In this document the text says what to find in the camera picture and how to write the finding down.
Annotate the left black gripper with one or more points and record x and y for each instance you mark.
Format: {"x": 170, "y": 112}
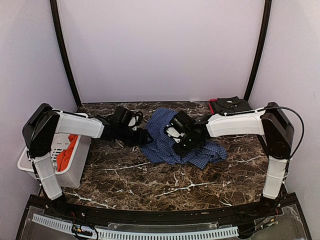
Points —
{"x": 141, "y": 138}

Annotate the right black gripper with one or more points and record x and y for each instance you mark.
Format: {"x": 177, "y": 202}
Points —
{"x": 181, "y": 152}

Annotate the blue checked shirt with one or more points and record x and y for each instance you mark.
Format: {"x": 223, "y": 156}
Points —
{"x": 161, "y": 149}

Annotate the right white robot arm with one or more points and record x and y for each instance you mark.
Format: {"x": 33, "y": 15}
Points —
{"x": 269, "y": 121}

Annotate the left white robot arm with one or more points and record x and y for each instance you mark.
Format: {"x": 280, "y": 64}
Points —
{"x": 98, "y": 128}

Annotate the white plastic laundry basket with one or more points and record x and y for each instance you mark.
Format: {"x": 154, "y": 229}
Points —
{"x": 72, "y": 160}

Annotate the red folded garment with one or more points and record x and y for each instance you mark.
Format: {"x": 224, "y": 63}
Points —
{"x": 212, "y": 105}

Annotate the orange garment in basket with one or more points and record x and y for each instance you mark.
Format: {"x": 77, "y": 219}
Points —
{"x": 64, "y": 157}

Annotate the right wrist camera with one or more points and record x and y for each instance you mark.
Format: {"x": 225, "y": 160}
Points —
{"x": 180, "y": 125}

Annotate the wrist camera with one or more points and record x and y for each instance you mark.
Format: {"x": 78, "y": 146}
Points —
{"x": 125, "y": 118}
{"x": 180, "y": 125}

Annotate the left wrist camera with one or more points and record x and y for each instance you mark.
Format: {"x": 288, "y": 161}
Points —
{"x": 125, "y": 118}

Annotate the white slotted cable duct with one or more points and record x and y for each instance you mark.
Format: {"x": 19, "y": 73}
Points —
{"x": 108, "y": 234}

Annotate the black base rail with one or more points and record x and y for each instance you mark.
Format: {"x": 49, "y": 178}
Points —
{"x": 243, "y": 216}

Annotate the right black frame post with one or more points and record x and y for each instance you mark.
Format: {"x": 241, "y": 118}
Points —
{"x": 259, "y": 49}

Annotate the black frame post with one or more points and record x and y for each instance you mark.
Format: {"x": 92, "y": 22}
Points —
{"x": 63, "y": 52}
{"x": 259, "y": 49}

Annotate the left black frame post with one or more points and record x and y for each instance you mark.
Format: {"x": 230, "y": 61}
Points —
{"x": 63, "y": 52}

